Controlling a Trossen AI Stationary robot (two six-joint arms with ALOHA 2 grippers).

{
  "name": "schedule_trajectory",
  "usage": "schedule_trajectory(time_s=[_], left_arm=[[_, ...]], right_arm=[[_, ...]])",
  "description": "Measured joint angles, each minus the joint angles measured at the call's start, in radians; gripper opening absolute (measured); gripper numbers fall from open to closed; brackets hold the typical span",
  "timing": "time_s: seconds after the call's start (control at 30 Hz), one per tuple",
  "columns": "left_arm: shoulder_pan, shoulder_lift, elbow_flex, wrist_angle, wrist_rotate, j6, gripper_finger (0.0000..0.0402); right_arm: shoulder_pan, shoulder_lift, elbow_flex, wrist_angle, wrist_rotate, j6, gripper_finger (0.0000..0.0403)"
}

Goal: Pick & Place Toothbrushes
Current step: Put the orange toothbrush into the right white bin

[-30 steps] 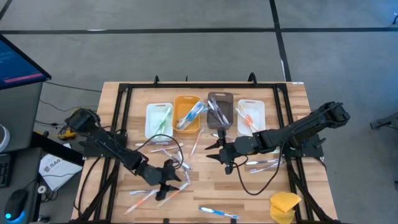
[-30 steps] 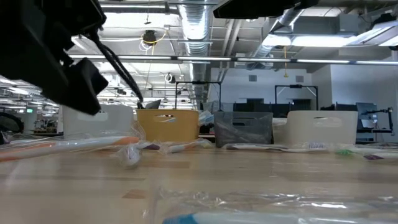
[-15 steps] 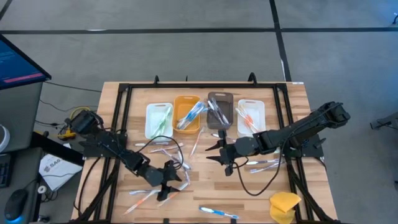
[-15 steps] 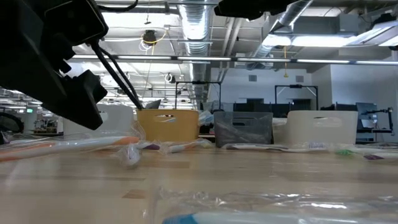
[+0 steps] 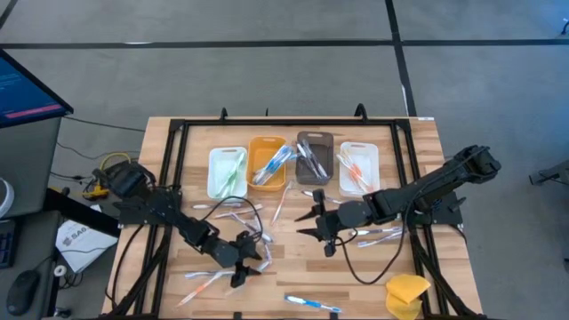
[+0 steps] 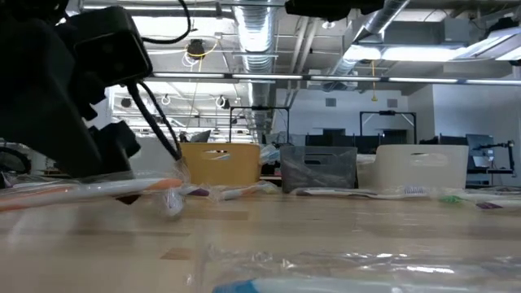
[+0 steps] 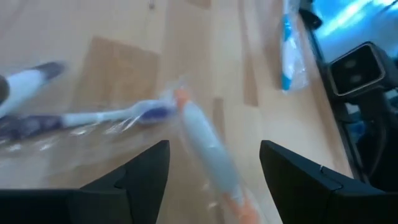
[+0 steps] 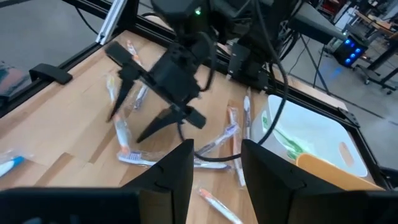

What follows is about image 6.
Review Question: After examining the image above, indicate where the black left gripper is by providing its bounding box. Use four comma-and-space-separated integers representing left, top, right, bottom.
0, 18, 142, 205

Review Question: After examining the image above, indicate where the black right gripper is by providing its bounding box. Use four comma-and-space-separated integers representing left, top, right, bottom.
284, 0, 386, 23

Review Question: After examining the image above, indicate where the purple white toothbrush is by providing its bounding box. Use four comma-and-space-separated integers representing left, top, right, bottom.
185, 186, 221, 200
291, 186, 431, 202
467, 198, 521, 212
160, 189, 186, 219
284, 156, 355, 186

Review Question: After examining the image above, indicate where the blue white toothbrush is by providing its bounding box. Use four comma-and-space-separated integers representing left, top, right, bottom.
260, 144, 282, 166
209, 275, 521, 293

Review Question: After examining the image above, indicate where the white column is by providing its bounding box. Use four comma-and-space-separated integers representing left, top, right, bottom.
101, 83, 117, 138

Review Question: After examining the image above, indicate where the LED light bar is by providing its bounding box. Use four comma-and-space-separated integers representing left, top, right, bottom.
144, 71, 521, 85

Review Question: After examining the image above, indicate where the grey tilted monitor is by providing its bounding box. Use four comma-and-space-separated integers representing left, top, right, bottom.
189, 129, 212, 143

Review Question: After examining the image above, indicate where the ceiling light panel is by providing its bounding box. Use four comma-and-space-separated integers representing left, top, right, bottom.
344, 43, 467, 63

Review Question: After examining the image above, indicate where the yellow hanging pendant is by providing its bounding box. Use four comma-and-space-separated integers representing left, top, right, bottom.
369, 59, 378, 103

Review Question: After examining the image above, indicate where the yellow plastic bin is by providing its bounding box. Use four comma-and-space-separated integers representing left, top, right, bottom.
181, 142, 261, 186

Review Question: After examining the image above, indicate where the grey translucent plastic bin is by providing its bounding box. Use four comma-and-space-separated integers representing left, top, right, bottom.
279, 145, 359, 195

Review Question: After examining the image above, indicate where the computer monitor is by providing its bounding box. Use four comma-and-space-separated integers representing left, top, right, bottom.
465, 133, 496, 168

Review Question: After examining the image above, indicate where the green white wrapped toothbrush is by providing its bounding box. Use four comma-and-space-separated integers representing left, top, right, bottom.
437, 193, 506, 206

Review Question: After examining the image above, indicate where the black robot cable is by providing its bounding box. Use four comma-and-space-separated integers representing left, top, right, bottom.
125, 0, 192, 162

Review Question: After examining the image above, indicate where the corrugated silver ceiling duct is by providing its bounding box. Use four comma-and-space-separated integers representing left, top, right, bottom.
232, 0, 282, 142

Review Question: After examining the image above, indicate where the smooth silver ceiling duct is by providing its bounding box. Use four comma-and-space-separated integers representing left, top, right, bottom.
325, 0, 411, 89

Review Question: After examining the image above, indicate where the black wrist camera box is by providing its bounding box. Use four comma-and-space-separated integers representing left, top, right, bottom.
72, 6, 154, 89

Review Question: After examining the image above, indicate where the black station frame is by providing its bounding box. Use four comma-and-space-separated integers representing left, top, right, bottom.
359, 109, 418, 144
229, 105, 291, 144

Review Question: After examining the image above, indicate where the black cord reel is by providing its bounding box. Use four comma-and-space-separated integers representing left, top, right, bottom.
186, 38, 207, 61

